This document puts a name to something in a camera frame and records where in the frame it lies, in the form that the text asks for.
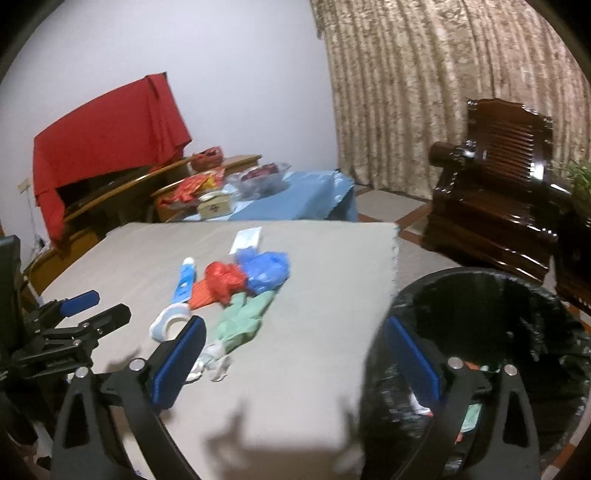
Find blue white tube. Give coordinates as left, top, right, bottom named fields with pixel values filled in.
left=172, top=257, right=197, bottom=303

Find red plastic bag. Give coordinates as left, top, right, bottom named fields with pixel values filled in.
left=204, top=261, right=247, bottom=305

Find blue plastic bag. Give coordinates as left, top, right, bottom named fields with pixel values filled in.
left=235, top=247, right=290, bottom=295

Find white blue small box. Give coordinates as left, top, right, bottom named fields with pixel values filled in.
left=229, top=226, right=262, bottom=255

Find orange knitted cloth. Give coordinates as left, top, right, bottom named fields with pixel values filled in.
left=188, top=279, right=221, bottom=310

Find black lined trash bin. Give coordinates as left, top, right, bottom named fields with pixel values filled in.
left=360, top=268, right=590, bottom=479

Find white tape roll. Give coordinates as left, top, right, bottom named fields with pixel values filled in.
left=149, top=302, right=191, bottom=343

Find beige table cloth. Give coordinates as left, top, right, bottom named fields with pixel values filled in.
left=44, top=221, right=398, bottom=479

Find cream tissue box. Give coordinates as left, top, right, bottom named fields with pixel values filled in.
left=197, top=192, right=233, bottom=220

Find dark wooden armchair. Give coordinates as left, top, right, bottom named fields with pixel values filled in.
left=422, top=98, right=590, bottom=310

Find red cloth over furniture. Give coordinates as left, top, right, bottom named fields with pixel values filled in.
left=32, top=73, right=191, bottom=246

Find red snack bags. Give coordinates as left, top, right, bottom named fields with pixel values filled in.
left=159, top=167, right=225, bottom=207

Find red woven basket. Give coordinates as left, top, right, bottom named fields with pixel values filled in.
left=189, top=146, right=224, bottom=172

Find blue table cloth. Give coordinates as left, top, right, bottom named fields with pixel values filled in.
left=184, top=169, right=360, bottom=223

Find clear bag of fruit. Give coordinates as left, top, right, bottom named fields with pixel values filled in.
left=226, top=162, right=290, bottom=201

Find green potted plant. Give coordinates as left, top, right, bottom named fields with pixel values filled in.
left=567, top=161, right=591, bottom=203

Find brown patterned curtain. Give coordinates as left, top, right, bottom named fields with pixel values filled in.
left=311, top=1, right=590, bottom=198

